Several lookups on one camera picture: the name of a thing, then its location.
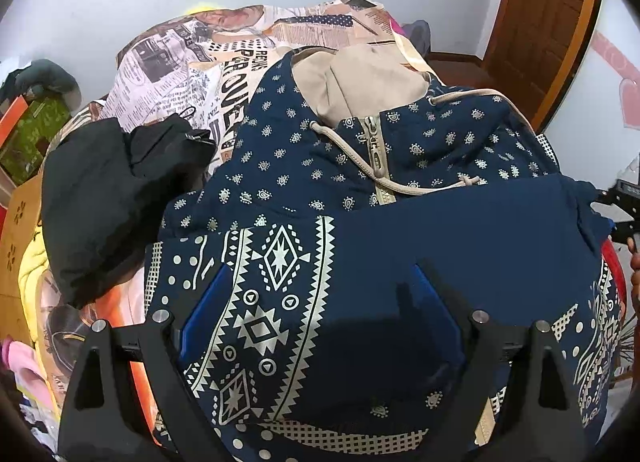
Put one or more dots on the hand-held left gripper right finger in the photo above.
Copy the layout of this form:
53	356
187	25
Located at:
437	327

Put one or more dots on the black garment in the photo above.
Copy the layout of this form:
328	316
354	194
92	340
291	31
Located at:
100	202

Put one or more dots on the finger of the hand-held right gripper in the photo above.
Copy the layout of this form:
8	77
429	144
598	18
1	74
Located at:
622	231

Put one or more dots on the pink cloth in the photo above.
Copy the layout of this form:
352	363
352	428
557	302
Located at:
22	364

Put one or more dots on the pink heart wall sticker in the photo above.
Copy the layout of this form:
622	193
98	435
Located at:
627	94

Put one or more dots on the green box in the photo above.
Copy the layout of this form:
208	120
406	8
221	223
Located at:
32	134

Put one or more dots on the wooden door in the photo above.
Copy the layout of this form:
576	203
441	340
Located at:
540	26

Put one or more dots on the orange box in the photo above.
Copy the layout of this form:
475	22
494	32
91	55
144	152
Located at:
10	114

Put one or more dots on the navy patterned hoodie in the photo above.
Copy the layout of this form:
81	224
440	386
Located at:
400	222

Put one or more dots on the person's right hand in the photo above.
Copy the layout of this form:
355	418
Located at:
635	287

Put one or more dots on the newspaper print blanket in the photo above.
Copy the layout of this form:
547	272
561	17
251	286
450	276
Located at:
165	71

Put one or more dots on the purple grey cloth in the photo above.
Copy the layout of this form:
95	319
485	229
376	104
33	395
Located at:
419	34

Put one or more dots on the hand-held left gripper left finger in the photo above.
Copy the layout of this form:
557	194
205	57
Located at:
209	314

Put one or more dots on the yellow pillow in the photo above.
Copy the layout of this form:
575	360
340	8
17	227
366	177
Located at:
202	7

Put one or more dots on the yellow cloth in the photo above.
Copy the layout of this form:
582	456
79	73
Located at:
31	267

